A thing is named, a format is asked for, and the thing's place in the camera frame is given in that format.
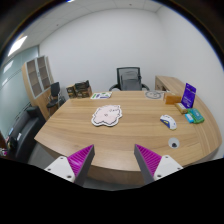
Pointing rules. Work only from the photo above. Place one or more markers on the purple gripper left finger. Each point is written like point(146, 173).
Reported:
point(75, 167)

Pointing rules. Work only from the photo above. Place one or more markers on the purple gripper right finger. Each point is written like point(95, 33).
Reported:
point(153, 166)

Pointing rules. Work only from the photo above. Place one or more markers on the white and blue computer mouse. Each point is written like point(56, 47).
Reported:
point(168, 121)

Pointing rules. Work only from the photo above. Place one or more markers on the blue small box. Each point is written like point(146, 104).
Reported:
point(189, 118)

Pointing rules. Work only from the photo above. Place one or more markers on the black leather sofa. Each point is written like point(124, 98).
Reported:
point(22, 139)

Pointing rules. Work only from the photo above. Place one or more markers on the yellow flat box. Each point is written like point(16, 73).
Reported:
point(181, 108)

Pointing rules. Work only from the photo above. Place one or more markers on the green packet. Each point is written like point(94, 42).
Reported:
point(197, 117)

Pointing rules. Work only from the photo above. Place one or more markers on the wooden tissue box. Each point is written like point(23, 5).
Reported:
point(170, 98)

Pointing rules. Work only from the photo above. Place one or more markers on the black small office chair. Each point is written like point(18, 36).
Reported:
point(55, 98)

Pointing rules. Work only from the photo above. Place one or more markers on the round grey coaster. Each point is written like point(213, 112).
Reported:
point(153, 95)

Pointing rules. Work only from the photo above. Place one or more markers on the white green paper sheet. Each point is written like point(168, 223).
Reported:
point(101, 95)

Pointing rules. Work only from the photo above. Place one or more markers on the purple acrylic sign stand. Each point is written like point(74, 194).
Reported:
point(188, 96)

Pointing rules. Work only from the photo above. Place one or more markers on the stack of dark boxes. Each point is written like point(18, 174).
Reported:
point(80, 89)

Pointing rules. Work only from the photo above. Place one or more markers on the wooden side cabinet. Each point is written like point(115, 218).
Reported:
point(172, 84)

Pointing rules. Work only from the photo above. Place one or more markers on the grey mesh office chair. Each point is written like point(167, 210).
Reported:
point(129, 79)

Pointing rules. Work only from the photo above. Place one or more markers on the wooden glass-door cabinet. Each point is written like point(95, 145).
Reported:
point(37, 80)

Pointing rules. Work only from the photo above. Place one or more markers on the round cable grommet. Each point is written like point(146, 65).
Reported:
point(173, 143)

